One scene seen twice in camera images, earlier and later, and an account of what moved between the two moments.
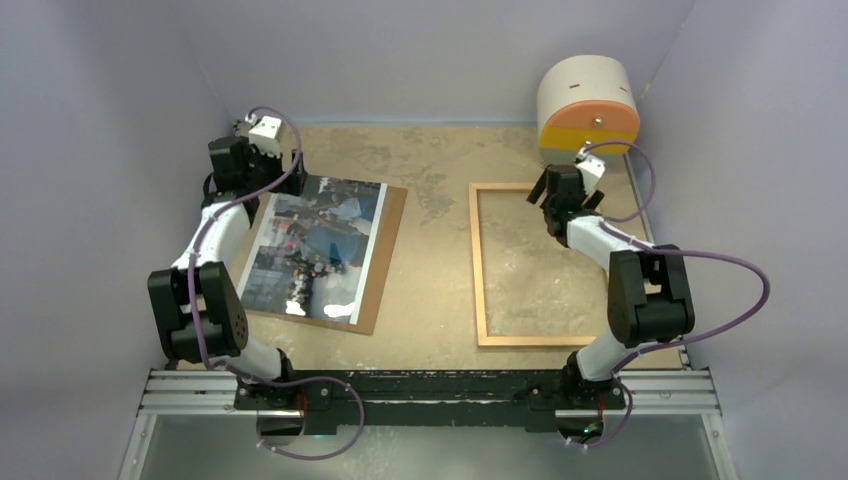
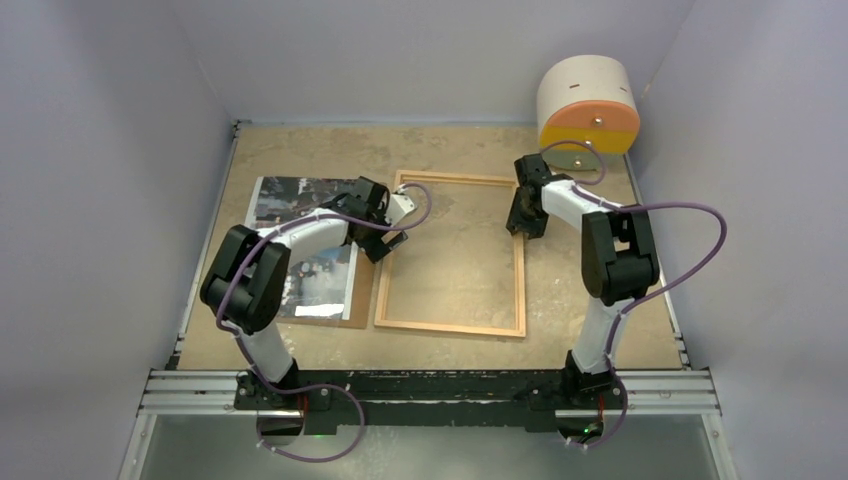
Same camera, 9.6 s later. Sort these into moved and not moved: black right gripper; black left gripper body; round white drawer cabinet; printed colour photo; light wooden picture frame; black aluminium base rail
Moved: black right gripper; black left gripper body; light wooden picture frame
Not moved: black aluminium base rail; printed colour photo; round white drawer cabinet
